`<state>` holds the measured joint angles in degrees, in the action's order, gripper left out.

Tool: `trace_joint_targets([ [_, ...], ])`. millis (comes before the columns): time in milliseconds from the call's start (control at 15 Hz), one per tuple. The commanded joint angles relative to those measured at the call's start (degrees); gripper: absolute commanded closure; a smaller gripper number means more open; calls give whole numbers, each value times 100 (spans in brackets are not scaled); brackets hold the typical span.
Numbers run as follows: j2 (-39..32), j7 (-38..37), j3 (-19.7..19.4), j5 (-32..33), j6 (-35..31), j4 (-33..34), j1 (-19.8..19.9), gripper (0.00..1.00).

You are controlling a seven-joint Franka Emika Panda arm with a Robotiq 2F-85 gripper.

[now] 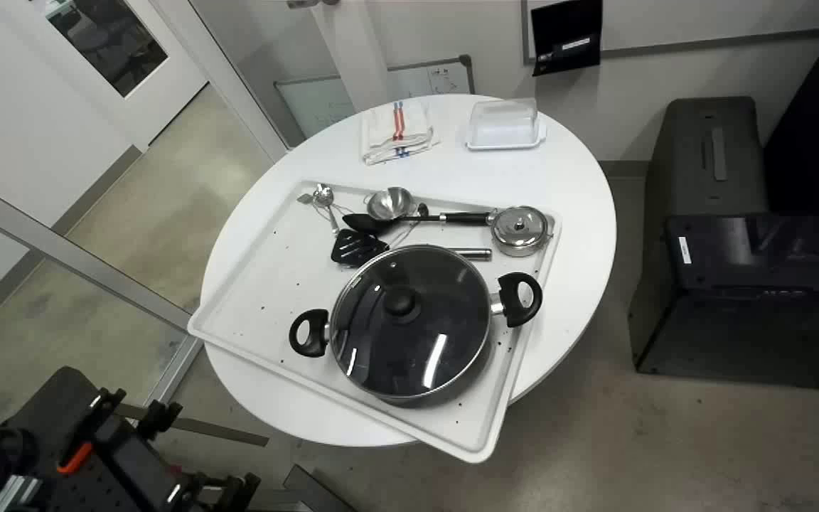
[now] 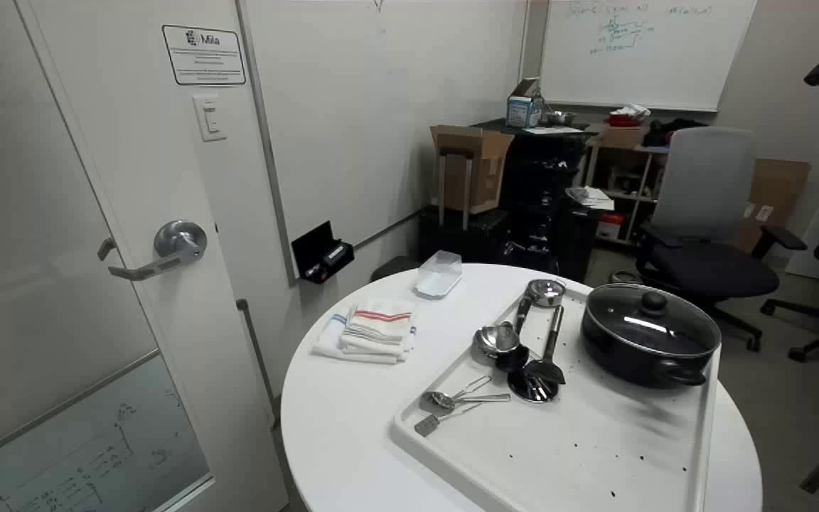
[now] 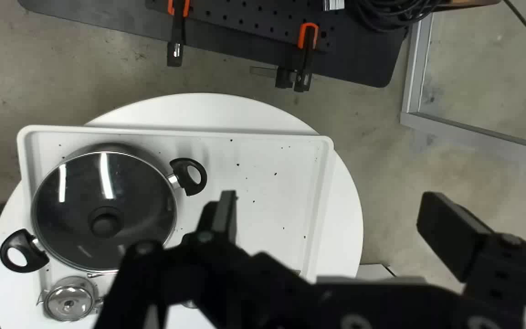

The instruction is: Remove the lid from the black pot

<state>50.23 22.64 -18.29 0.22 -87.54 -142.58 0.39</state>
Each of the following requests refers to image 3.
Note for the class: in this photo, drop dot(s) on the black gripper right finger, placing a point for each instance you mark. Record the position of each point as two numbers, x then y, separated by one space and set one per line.
455 235

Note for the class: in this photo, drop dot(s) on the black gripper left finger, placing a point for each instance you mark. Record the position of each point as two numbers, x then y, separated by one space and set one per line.
223 217

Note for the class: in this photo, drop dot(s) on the white plastic tray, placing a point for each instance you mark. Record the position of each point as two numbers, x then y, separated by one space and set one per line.
263 171

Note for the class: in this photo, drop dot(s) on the round white table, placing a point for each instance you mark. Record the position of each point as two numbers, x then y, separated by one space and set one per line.
214 113

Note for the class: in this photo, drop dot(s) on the aluminium frame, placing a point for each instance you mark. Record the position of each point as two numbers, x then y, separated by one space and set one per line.
418 93

